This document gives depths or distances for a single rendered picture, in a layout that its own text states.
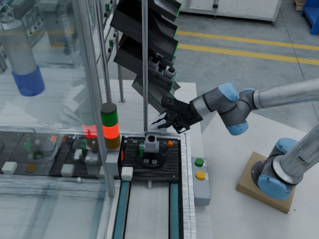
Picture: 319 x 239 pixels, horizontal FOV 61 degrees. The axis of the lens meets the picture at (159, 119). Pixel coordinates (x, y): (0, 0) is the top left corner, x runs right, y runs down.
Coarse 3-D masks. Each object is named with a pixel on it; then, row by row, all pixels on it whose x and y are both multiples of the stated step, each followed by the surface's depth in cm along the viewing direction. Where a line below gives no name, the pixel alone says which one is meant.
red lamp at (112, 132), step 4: (116, 124) 80; (104, 128) 80; (108, 128) 79; (112, 128) 80; (116, 128) 81; (104, 132) 81; (108, 132) 81; (112, 132) 81; (116, 132) 82; (104, 136) 83; (108, 136) 82; (112, 136) 82; (116, 136) 83
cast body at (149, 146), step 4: (148, 136) 115; (152, 136) 113; (148, 140) 113; (152, 140) 112; (144, 144) 115; (148, 144) 112; (152, 144) 112; (156, 144) 116; (144, 148) 114; (148, 148) 114; (152, 148) 114; (156, 148) 114; (152, 152) 116; (156, 152) 116
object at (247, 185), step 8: (256, 160) 130; (264, 160) 130; (248, 168) 126; (248, 176) 123; (240, 184) 119; (248, 184) 120; (256, 184) 120; (248, 192) 119; (256, 192) 117; (264, 200) 117; (272, 200) 115; (280, 200) 115; (288, 200) 116; (280, 208) 114; (288, 208) 113
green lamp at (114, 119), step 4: (100, 112) 77; (116, 112) 78; (104, 116) 76; (108, 116) 76; (112, 116) 77; (116, 116) 78; (104, 120) 78; (108, 120) 77; (112, 120) 78; (116, 120) 79; (104, 124) 79; (108, 124) 78; (112, 124) 79
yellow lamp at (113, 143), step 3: (105, 138) 83; (108, 138) 83; (114, 138) 83; (117, 138) 84; (105, 141) 84; (108, 141) 83; (111, 141) 83; (114, 141) 84; (117, 141) 85; (120, 141) 87; (105, 144) 86; (108, 144) 84; (111, 144) 84; (114, 144) 84; (117, 144) 85; (120, 144) 87; (108, 147) 86; (111, 147) 85; (114, 147) 85; (117, 147) 86
